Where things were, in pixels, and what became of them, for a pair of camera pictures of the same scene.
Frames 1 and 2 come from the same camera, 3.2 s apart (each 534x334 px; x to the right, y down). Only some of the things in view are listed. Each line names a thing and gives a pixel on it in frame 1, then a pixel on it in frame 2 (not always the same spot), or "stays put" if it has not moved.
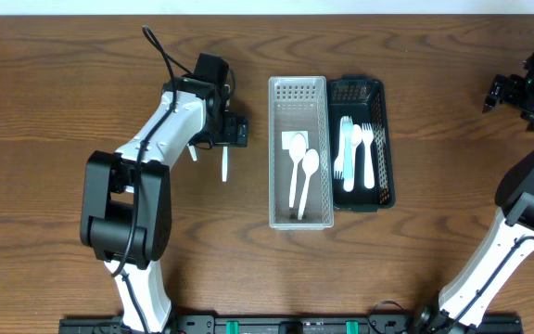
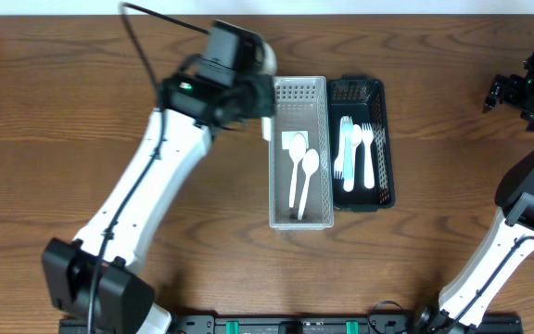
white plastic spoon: [297, 147] stays put
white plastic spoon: [224, 163] -> [266, 124]
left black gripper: [237, 132] -> [258, 96]
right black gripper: [516, 95] stays put
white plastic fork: [368, 137] stays put
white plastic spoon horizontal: [310, 165] stays put
